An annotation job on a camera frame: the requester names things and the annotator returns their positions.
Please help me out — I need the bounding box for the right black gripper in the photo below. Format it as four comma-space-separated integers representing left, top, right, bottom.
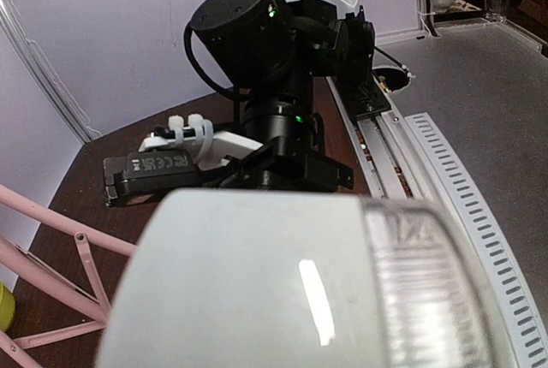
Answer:
183, 0, 375, 193

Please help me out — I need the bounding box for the right aluminium frame post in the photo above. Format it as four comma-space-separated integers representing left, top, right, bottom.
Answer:
1, 0, 101, 144

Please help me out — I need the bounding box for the pink music stand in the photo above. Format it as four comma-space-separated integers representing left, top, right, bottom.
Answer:
1, 186, 137, 367

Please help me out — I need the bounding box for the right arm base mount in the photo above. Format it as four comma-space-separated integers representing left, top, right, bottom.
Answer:
336, 66, 414, 119

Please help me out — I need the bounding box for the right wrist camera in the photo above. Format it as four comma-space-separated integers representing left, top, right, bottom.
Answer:
103, 114, 263, 207

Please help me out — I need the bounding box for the white metronome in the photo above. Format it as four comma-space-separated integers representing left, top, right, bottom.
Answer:
96, 191, 497, 367

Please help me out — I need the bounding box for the aluminium front rail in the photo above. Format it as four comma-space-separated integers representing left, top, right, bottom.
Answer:
327, 79, 547, 367

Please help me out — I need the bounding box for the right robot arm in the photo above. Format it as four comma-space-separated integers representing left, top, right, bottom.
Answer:
182, 0, 375, 193

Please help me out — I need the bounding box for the green plastic bowl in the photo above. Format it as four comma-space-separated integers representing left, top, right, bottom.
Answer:
0, 282, 16, 332

